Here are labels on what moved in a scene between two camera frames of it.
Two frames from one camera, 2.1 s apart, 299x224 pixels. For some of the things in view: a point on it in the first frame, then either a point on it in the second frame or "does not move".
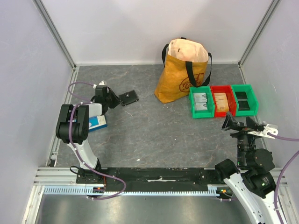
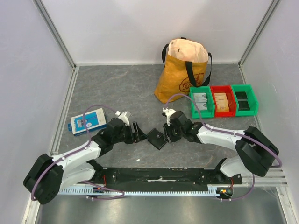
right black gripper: x=243 y=133 to x=167 y=133
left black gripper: x=117 y=100 to x=136 y=136
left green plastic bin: x=202 y=101 does not move
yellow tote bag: x=185 y=63 does not move
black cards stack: x=243 y=102 does not move
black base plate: x=150 y=178 does not move
